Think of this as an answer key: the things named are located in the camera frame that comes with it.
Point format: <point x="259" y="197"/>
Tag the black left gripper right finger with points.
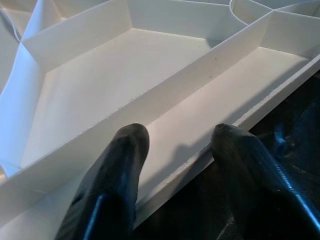
<point x="255" y="187"/>

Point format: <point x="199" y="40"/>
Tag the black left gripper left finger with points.
<point x="110" y="187"/>

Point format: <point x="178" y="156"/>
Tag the white plastic table top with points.
<point x="125" y="75"/>

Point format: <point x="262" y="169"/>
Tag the black plastic table cover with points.
<point x="287" y="125"/>

